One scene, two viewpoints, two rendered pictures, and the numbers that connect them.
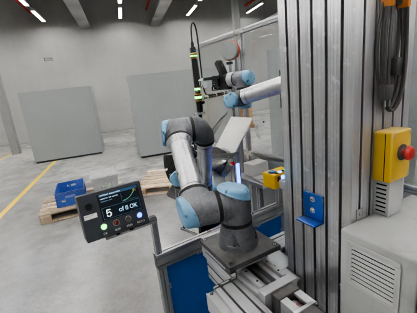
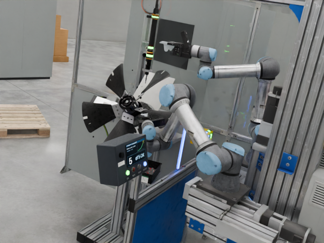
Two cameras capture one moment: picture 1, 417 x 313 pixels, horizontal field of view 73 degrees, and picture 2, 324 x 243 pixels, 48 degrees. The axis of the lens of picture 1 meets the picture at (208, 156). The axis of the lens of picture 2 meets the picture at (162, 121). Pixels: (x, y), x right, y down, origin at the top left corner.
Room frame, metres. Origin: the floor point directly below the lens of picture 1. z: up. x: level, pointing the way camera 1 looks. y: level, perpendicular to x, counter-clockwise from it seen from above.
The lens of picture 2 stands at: (-0.34, 1.17, 1.87)
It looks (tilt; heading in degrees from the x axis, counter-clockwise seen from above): 17 degrees down; 328
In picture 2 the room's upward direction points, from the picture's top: 9 degrees clockwise
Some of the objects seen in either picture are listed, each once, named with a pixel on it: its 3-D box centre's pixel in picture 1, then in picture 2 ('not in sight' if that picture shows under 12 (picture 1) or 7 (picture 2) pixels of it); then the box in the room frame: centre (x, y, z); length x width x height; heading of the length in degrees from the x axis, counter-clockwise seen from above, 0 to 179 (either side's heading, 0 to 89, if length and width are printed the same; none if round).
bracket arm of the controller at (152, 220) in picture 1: (131, 226); not in sight; (1.17, 0.38, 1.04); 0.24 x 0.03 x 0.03; 121
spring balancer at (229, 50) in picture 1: (229, 50); (151, 4); (2.46, -0.27, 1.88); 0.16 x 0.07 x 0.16; 66
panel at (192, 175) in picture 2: (234, 285); (162, 228); (1.45, -0.07, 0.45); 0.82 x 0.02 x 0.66; 121
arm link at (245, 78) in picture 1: (243, 78); (207, 54); (1.52, -0.23, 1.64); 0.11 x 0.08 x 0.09; 41
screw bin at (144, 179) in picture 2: (203, 219); (144, 170); (1.56, 0.07, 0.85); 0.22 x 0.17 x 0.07; 135
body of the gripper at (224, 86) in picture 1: (221, 82); (182, 49); (1.64, -0.12, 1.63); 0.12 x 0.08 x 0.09; 41
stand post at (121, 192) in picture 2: not in sight; (121, 191); (1.98, 0.00, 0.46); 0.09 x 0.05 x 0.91; 31
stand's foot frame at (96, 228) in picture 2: not in sight; (122, 230); (2.02, -0.08, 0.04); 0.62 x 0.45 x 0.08; 121
